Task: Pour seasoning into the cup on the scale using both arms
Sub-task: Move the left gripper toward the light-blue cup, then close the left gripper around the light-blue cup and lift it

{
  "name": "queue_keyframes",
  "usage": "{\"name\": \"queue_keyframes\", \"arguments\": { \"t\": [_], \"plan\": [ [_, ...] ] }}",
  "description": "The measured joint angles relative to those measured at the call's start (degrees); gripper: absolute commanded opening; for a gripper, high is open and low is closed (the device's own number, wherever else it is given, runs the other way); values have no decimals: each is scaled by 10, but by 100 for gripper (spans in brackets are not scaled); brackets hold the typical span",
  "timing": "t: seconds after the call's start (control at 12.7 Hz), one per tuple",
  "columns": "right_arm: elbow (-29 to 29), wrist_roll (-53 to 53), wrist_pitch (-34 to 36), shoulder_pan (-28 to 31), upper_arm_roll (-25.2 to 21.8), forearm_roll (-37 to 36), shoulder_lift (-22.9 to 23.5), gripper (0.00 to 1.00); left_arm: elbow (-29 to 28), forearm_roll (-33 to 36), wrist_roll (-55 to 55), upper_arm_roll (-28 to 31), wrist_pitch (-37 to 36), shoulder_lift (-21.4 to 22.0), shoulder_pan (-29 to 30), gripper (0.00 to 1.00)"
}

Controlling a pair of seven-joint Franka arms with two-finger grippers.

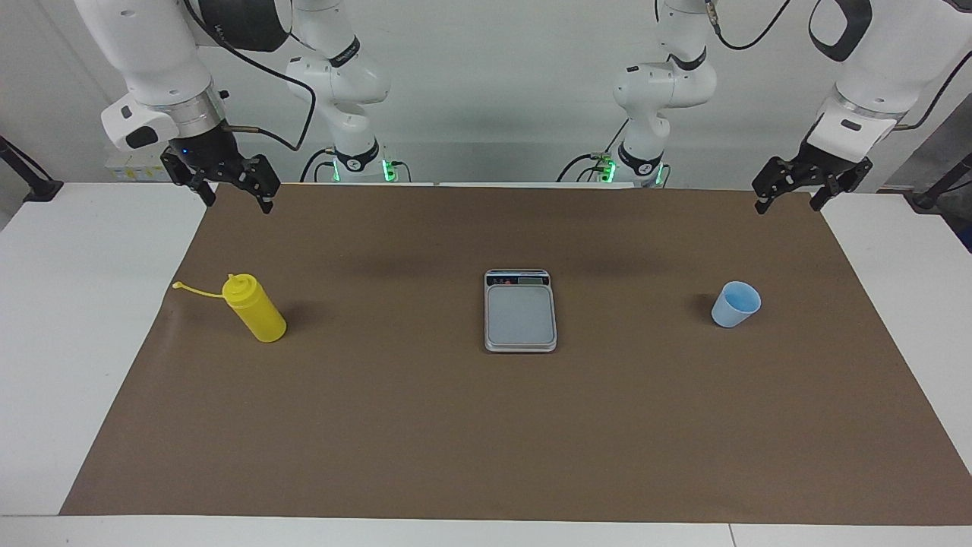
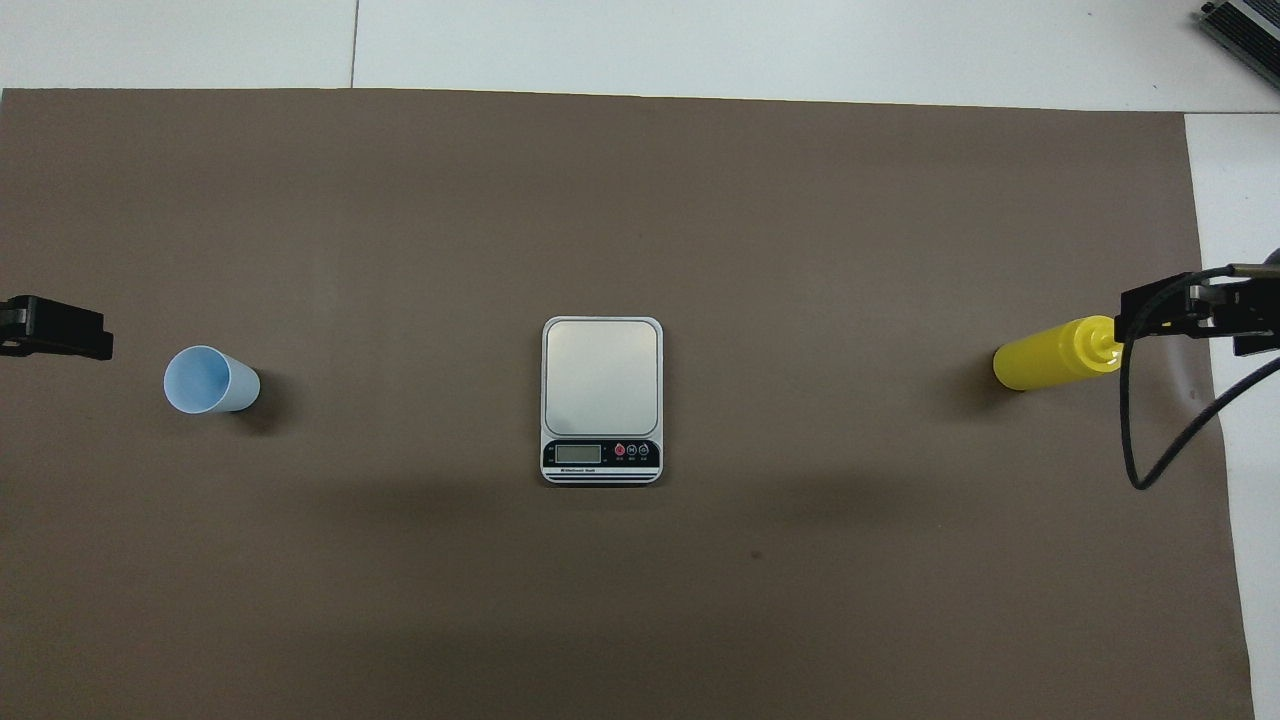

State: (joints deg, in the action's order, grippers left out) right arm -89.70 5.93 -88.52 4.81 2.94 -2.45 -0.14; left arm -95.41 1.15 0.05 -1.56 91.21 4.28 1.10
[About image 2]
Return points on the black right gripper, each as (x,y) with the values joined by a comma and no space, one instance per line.
(1265,300)

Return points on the brown paper table mat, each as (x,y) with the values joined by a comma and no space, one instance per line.
(400,250)

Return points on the silver digital kitchen scale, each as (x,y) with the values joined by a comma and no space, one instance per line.
(600,375)

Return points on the grey ribbed metal device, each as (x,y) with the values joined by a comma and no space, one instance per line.
(1250,25)

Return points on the light blue plastic cup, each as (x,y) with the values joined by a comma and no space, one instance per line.
(205,380)

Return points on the yellow squeeze bottle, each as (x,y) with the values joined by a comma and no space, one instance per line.
(1045,355)

